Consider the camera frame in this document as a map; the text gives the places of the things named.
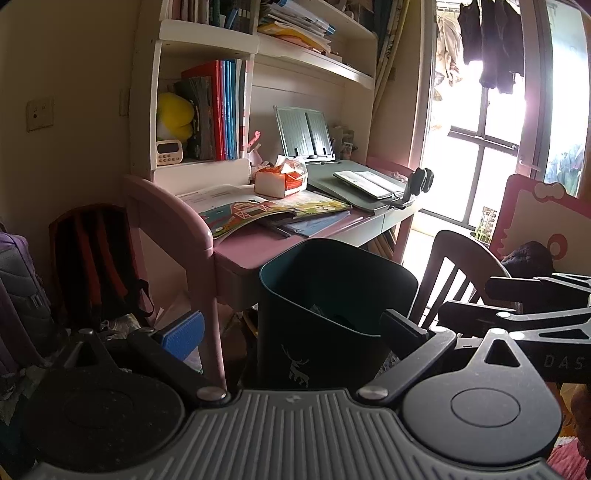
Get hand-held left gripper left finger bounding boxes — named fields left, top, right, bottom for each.
left=60, top=310, right=230, bottom=409

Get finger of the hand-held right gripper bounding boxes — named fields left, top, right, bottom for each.
left=436, top=300, right=591, bottom=343
left=485, top=272, right=591, bottom=311

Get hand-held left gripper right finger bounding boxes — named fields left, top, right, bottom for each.
left=355, top=309, right=536, bottom=409

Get dark green deer trash bin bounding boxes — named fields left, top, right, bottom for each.
left=257, top=237, right=419, bottom=391

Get dark cloth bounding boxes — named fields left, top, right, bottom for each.
left=501, top=240, right=555, bottom=278

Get dark wooden chair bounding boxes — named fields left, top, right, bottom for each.
left=408, top=229, right=511, bottom=331

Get pink cartoon board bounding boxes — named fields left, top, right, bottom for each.
left=489, top=172, right=591, bottom=278

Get patterned floor rug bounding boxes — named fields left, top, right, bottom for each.
left=549, top=433, right=579, bottom=480

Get pink desk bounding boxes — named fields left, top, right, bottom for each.
left=122, top=154, right=426, bottom=389

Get red black backpack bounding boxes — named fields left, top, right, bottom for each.
left=48, top=203, right=156, bottom=331

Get colourful picture book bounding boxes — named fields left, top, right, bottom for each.
left=198, top=191, right=352, bottom=239

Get blue folder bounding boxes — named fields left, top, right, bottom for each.
left=259, top=209, right=352, bottom=239

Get white printed worksheet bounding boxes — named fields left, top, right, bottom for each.
left=177, top=183, right=267, bottom=213

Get open white book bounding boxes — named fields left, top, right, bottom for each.
left=333, top=169, right=405, bottom=200

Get balcony glass door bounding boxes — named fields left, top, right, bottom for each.
left=416, top=0, right=591, bottom=232

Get green tilted desk board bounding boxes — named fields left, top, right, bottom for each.
left=305, top=159, right=412, bottom=213

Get purple grey backpack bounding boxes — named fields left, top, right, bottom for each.
left=0, top=230, right=61, bottom=371

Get orange white tissue pack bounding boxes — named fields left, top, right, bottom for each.
left=253, top=154, right=308, bottom=199

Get white digital timer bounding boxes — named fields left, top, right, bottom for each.
left=155, top=139, right=184, bottom=166

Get pink toy figure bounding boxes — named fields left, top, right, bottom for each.
left=246, top=130, right=264, bottom=167

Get yellow plush toy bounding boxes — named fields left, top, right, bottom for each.
left=156, top=92, right=195, bottom=142

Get grey book stand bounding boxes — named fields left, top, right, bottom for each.
left=273, top=104, right=343, bottom=164

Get row of upright books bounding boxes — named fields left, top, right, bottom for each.
left=173, top=58, right=248, bottom=162

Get hanging dark clothes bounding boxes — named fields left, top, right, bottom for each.
left=457, top=0, right=527, bottom=96

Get hanging light garment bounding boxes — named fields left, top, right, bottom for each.
left=436, top=13, right=463, bottom=86

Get white desk hutch shelf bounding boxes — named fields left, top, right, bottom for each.
left=129, top=0, right=378, bottom=184

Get row of dark-spine books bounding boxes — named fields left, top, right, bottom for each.
left=171, top=0, right=259, bottom=33

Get pile of loose booklets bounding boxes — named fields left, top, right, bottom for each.
left=257, top=0, right=338, bottom=56

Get beige wall switch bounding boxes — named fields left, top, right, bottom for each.
left=25, top=96, right=54, bottom=133

